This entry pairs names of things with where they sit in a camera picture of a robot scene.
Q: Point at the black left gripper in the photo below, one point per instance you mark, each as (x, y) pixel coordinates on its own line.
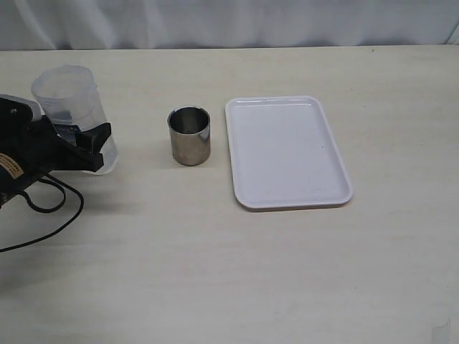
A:
(30, 150)

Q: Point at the clear plastic bottle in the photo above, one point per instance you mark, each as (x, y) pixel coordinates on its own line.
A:
(69, 97)

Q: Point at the stainless steel cup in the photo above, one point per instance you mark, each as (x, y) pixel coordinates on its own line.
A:
(189, 130)

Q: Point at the white curtain backdrop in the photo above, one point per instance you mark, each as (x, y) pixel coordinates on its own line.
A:
(59, 25)

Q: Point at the white plastic tray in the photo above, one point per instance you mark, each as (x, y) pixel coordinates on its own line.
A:
(283, 154)

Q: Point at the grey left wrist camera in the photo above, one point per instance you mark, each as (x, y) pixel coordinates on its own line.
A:
(36, 110)

